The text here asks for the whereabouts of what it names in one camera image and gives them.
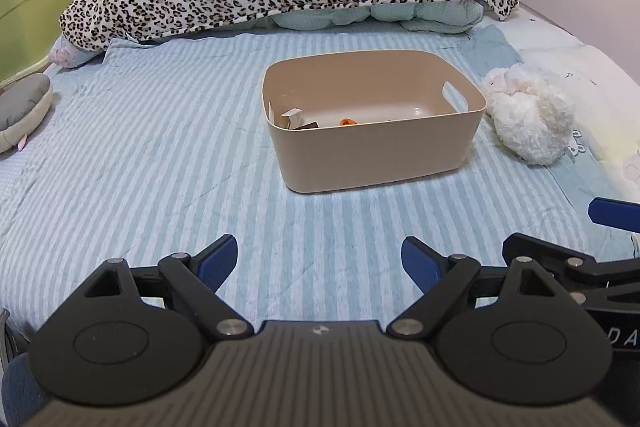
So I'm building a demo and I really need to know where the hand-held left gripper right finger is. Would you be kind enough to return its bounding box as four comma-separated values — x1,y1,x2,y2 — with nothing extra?
386,235,576,341

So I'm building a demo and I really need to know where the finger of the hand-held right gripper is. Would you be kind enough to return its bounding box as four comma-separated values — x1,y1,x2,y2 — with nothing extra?
588,197,640,233
502,232,640,294

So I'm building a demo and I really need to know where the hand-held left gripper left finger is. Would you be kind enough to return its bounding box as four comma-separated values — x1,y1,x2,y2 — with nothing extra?
75,234,254,341

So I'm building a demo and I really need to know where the beige plastic storage bin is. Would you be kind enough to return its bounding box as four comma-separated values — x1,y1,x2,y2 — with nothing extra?
261,50,489,194

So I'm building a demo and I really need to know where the slim white carton box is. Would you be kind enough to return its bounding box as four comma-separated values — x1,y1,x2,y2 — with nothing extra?
279,108,304,130

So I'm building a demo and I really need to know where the striped light blue bed cover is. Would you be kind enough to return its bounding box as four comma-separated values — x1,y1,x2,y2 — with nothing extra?
0,24,640,340

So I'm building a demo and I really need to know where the white fluffy plush toy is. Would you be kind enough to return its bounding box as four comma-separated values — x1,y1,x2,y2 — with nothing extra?
480,64,576,166

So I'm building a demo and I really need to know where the person's leg in jeans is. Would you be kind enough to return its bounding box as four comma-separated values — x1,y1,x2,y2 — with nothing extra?
0,351,52,427

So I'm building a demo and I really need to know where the teal quilt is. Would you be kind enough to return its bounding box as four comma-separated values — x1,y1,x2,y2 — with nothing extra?
271,0,487,34

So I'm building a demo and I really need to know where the grey plush toy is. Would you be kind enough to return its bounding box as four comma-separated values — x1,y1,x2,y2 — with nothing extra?
0,73,55,154

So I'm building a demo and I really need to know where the pink patterned cloth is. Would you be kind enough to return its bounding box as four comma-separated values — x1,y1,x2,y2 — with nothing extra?
48,34,109,70

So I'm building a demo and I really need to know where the green wooden cabinet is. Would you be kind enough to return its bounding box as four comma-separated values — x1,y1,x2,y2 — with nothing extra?
0,0,96,84

